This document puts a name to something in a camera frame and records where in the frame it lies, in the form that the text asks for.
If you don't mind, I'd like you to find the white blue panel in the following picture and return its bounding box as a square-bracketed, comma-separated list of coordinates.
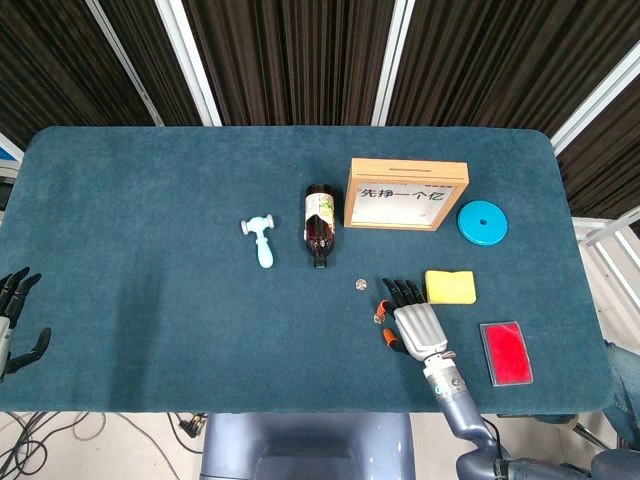
[0, 131, 25, 176]

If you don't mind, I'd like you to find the teal table cloth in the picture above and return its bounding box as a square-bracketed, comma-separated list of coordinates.
[0, 124, 615, 416]

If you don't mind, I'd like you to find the black power plug with cord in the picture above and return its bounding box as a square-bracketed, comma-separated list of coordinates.
[167, 412, 208, 455]

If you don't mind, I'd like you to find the yellow sponge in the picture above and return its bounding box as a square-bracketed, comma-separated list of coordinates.
[424, 270, 478, 305]

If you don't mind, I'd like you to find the metal chair leg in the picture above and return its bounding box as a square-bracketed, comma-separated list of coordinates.
[569, 414, 619, 451]

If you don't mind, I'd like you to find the grey-blue robot torso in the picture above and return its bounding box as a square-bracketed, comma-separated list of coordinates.
[199, 412, 417, 480]

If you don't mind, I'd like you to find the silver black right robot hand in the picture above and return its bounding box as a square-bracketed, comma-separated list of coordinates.
[372, 277, 450, 362]

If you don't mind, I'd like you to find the aluminium profile frame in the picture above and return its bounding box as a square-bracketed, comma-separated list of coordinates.
[572, 207, 640, 301]

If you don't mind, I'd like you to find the light blue toy hammer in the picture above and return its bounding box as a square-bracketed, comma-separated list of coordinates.
[240, 214, 276, 271]

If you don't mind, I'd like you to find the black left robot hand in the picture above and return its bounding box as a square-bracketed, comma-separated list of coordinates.
[0, 266, 53, 384]

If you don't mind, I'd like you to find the wooden coin box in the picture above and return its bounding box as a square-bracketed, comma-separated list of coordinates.
[342, 157, 471, 232]

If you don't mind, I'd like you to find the black floor cable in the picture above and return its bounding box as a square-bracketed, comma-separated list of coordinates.
[0, 412, 51, 480]

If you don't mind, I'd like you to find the brown glass bottle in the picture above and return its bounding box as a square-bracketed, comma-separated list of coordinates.
[302, 183, 337, 270]

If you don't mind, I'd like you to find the red pad clear case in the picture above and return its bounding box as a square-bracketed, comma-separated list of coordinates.
[479, 320, 534, 388]

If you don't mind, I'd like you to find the white metal frame post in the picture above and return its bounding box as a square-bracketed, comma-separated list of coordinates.
[549, 43, 640, 155]
[153, 0, 224, 127]
[370, 0, 417, 127]
[84, 0, 165, 127]

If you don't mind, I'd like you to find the blue round disc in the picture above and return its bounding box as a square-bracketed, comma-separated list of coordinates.
[455, 200, 509, 247]

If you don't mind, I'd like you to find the dark brown curtain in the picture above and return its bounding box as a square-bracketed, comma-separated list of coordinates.
[0, 0, 640, 221]

